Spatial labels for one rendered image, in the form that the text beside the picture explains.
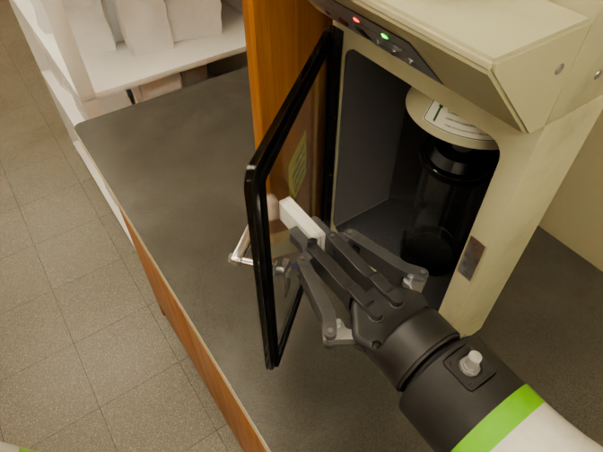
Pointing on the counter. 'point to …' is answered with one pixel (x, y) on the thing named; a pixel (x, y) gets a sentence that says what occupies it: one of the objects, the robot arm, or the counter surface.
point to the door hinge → (333, 117)
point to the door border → (260, 210)
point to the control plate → (377, 35)
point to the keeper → (471, 258)
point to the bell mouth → (446, 123)
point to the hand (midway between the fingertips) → (301, 226)
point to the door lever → (241, 251)
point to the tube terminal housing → (507, 163)
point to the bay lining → (376, 141)
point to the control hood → (489, 49)
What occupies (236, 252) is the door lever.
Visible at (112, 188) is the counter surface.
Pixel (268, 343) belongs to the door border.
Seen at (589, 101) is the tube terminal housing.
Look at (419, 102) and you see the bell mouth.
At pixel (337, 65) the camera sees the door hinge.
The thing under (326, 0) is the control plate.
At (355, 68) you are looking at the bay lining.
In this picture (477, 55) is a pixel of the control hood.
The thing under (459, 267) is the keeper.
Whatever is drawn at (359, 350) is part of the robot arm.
